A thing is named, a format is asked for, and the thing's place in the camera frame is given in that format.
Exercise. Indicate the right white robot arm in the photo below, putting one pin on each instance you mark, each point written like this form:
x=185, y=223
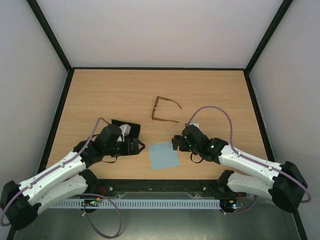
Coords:
x=283, y=184

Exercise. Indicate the white slotted cable duct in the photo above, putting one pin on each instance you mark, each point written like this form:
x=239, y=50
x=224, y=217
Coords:
x=134, y=204

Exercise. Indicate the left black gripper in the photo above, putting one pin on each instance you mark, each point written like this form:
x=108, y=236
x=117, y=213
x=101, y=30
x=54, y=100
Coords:
x=128, y=151

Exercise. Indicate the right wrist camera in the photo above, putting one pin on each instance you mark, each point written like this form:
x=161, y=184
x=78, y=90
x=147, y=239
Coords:
x=192, y=123

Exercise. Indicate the black glasses case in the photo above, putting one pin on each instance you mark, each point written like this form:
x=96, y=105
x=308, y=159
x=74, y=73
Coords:
x=135, y=128

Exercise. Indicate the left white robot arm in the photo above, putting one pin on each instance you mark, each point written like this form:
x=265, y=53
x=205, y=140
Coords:
x=23, y=202

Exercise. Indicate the brown tortoiseshell sunglasses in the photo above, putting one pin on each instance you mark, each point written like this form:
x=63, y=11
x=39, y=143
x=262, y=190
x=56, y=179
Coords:
x=158, y=110

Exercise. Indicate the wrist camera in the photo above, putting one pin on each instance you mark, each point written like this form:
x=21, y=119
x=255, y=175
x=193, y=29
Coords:
x=192, y=123
x=125, y=130

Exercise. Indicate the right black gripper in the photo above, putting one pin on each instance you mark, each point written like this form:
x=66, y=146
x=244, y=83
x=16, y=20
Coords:
x=180, y=143

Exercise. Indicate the black aluminium frame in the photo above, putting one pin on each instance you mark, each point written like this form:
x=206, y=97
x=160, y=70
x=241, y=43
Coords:
x=162, y=184

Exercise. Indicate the blue cleaning cloth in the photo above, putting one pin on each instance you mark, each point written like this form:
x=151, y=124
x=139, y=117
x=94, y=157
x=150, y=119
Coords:
x=162, y=156

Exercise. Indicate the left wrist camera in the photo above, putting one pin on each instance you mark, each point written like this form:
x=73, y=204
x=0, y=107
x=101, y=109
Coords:
x=125, y=130

